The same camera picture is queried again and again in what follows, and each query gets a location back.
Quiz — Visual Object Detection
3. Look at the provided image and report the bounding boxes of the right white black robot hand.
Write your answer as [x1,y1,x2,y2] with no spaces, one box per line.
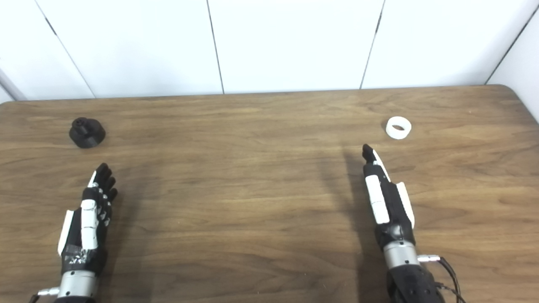
[362,144,416,252]

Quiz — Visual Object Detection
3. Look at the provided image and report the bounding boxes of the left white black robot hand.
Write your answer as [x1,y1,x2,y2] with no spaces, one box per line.
[58,163,118,276]

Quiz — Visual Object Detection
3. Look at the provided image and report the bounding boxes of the white ring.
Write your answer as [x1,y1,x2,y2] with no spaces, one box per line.
[386,116,412,140]

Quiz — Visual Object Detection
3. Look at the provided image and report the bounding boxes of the round black part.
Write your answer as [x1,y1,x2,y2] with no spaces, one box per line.
[69,117,106,149]

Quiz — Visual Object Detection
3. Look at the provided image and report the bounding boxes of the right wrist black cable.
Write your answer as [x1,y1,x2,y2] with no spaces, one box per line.
[417,254,466,303]

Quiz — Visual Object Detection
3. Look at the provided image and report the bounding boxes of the grey wall corner post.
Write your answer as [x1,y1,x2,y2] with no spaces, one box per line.
[0,67,28,102]

